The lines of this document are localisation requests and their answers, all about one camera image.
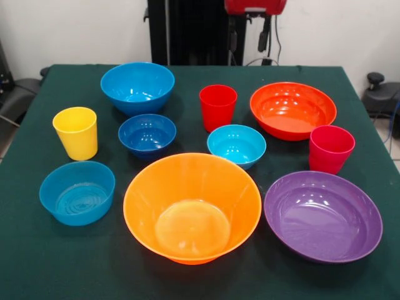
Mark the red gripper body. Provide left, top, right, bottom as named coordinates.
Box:
left=224, top=0, right=288, bottom=15

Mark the yellow cup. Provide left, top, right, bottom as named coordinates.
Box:
left=52, top=106, right=99, bottom=161

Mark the shallow red-orange bowl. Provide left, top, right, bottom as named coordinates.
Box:
left=249, top=81, right=338, bottom=142

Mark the large blue bowl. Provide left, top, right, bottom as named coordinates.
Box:
left=100, top=61, right=176, bottom=117

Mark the shallow purple bowl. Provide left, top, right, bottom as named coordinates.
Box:
left=264, top=170, right=384, bottom=264

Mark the blue cable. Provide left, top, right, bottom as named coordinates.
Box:
left=386, top=101, right=400, bottom=146

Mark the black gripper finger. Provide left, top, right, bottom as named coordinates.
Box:
left=229, top=14, right=240, bottom=53
left=257, top=14, right=272, bottom=53

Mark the red cup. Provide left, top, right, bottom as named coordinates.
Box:
left=199, top=84, right=238, bottom=133

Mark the straight-walled teal blue bowl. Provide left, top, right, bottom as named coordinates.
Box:
left=39, top=161, right=116, bottom=227

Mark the small light blue bowl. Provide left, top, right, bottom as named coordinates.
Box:
left=206, top=124, right=268, bottom=171

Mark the black hanging cable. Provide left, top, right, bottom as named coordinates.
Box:
left=274, top=14, right=281, bottom=63

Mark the black chair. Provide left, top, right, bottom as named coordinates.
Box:
left=0, top=77, right=41, bottom=126

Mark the pink-red cup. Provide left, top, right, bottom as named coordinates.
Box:
left=308, top=124, right=356, bottom=175

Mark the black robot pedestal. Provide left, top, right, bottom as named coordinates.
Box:
left=143, top=0, right=249, bottom=66

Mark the small dark blue bowl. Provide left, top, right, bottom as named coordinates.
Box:
left=117, top=113, right=178, bottom=162

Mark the dark green tablecloth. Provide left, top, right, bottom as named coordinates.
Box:
left=0, top=64, right=400, bottom=300

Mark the black base with knob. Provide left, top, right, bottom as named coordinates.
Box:
left=362, top=72, right=400, bottom=118

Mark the large orange bowl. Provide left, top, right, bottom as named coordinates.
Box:
left=122, top=152, right=263, bottom=266

